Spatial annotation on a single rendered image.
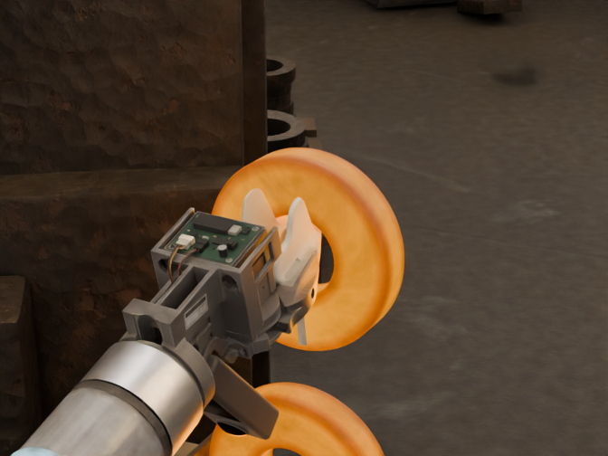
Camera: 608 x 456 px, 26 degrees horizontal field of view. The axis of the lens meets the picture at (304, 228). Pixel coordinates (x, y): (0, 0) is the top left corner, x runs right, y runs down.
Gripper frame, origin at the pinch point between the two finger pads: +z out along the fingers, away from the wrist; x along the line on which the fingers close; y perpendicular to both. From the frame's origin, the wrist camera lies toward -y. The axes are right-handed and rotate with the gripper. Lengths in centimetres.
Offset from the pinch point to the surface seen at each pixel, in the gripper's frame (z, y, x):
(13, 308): -5.6, -11.7, 27.6
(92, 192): 6.8, -7.5, 26.6
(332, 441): -6.7, -15.3, -4.0
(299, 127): 143, -99, 90
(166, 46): 17.9, 2.0, 23.6
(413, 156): 210, -151, 95
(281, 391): -4.7, -13.5, 1.4
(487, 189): 197, -148, 68
